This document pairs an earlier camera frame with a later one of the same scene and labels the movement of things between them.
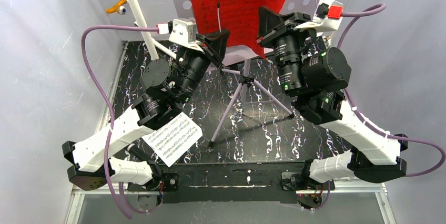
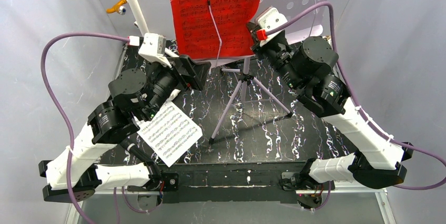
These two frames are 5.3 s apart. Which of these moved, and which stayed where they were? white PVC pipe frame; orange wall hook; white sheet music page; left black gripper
Moved: left black gripper
Stayed: white PVC pipe frame; white sheet music page; orange wall hook
